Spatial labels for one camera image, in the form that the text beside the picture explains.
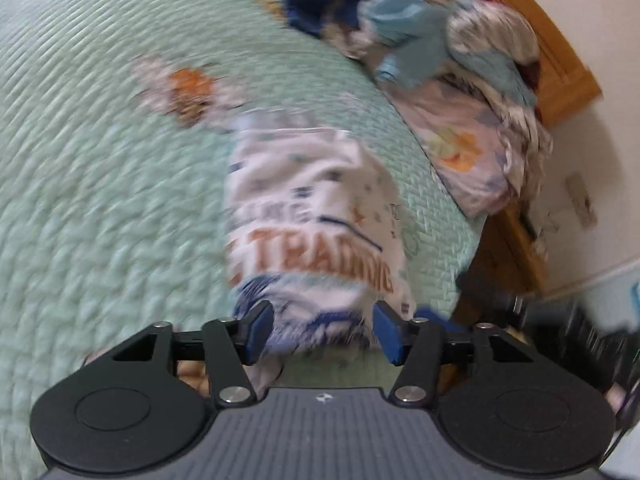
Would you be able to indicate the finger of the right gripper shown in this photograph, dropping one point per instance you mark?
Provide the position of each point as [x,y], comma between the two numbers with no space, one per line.
[433,317]
[485,292]

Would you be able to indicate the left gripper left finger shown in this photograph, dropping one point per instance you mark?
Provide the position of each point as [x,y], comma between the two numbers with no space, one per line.
[230,344]

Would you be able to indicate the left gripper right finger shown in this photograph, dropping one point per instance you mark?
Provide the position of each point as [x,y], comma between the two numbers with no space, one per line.
[416,346]

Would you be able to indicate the white letter-print shirt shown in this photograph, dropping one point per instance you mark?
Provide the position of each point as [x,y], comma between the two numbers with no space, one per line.
[314,228]

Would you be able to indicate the person's right hand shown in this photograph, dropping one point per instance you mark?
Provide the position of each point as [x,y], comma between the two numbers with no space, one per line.
[623,402]

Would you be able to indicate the floral pillow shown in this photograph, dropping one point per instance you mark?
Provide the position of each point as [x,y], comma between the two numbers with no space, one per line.
[460,135]

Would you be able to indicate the wooden headboard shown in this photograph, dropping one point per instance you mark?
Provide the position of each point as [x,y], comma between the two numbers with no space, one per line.
[566,86]

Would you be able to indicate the white patterned garment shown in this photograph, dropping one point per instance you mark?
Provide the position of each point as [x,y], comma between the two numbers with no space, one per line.
[527,142]

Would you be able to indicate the light blue garment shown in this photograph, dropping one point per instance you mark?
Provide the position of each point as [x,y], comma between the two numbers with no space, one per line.
[485,38]

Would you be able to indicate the green quilted bee bedspread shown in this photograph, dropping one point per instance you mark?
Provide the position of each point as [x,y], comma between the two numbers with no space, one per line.
[111,207]

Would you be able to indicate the wall power outlet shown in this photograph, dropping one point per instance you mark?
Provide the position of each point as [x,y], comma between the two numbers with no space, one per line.
[581,200]

